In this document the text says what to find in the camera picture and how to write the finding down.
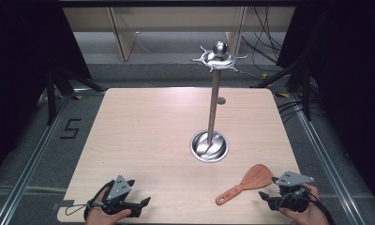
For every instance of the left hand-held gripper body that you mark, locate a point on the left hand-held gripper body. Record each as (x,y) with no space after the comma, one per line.
(118,189)

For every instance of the wooden rice paddle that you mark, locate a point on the wooden rice paddle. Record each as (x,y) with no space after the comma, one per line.
(254,179)

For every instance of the black curtain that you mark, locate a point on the black curtain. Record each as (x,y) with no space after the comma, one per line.
(20,62)
(348,78)

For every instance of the person's right hand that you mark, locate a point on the person's right hand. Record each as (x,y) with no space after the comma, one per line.
(309,215)

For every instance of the steel utensil hanging rack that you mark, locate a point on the steel utensil hanging rack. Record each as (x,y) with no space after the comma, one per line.
(213,103)

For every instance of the grey round table grommet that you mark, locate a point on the grey round table grommet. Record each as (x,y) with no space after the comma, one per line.
(221,100)

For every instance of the person's left hand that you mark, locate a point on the person's left hand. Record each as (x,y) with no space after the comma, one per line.
(96,215)

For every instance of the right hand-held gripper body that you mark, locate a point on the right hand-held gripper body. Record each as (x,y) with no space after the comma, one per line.
(293,179)

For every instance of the aluminium floor rail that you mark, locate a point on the aluminium floor rail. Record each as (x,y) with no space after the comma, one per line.
(28,168)
(324,156)

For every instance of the black metal stand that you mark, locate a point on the black metal stand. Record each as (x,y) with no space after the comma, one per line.
(307,93)
(51,93)

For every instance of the light wooden furniture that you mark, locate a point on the light wooden furniture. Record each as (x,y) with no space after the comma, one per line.
(123,40)

